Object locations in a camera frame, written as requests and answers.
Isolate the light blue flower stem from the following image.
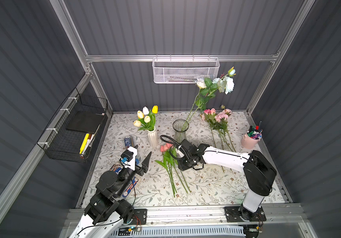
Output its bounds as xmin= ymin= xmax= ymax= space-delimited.
xmin=205 ymin=67 xmax=236 ymax=108

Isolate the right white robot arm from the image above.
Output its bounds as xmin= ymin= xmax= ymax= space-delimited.
xmin=173 ymin=139 xmax=277 ymax=223

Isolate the clear glass vase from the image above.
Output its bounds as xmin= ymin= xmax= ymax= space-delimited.
xmin=172 ymin=119 xmax=189 ymax=143

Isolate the black wire wall basket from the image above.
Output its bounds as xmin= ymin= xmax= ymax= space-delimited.
xmin=37 ymin=90 xmax=108 ymax=163

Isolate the pink carnation stem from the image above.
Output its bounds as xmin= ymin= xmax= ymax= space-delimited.
xmin=213 ymin=110 xmax=236 ymax=152

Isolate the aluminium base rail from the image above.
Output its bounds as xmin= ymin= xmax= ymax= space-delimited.
xmin=133 ymin=203 xmax=308 ymax=227

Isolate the pink and yellow tulip bunch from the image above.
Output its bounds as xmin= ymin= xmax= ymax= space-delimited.
xmin=133 ymin=105 xmax=158 ymax=131

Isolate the black box in basket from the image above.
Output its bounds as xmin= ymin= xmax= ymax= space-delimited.
xmin=66 ymin=111 xmax=104 ymax=134

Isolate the pink pen cup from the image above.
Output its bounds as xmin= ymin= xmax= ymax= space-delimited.
xmin=241 ymin=122 xmax=263 ymax=149

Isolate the white wire mesh basket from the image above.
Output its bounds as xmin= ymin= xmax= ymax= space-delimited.
xmin=152 ymin=57 xmax=220 ymax=84

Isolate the yellow marker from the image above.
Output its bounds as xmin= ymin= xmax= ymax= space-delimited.
xmin=79 ymin=133 xmax=90 ymax=154

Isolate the white rose stem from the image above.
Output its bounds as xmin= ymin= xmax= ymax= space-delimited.
xmin=186 ymin=78 xmax=212 ymax=123

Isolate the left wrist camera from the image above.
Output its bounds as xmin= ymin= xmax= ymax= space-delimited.
xmin=119 ymin=146 xmax=137 ymax=171

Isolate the pale pink rose stem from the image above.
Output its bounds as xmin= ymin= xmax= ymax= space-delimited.
xmin=210 ymin=108 xmax=224 ymax=149

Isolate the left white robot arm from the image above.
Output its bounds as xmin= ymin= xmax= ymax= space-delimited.
xmin=69 ymin=147 xmax=152 ymax=238

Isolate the white ribbed vase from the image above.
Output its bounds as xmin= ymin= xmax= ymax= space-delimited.
xmin=147 ymin=129 xmax=158 ymax=149

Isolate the large pale pink peony stem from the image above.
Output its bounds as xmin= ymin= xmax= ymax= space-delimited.
xmin=210 ymin=129 xmax=225 ymax=173

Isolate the hot pink rose stem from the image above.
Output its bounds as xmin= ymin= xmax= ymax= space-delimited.
xmin=200 ymin=109 xmax=219 ymax=130

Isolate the floral patterned table mat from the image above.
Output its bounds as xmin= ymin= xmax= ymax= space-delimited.
xmin=81 ymin=111 xmax=287 ymax=208

